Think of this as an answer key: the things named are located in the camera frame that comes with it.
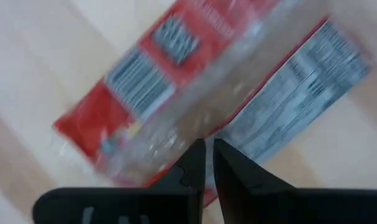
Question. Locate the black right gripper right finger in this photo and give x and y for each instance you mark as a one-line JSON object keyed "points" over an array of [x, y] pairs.
{"points": [[269, 205]]}

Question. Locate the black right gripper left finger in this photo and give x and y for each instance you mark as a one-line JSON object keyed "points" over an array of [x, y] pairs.
{"points": [[129, 205]]}

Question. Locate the red popcorn bag clear wrap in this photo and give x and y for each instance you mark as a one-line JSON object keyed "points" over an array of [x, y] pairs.
{"points": [[300, 93], [95, 121]]}

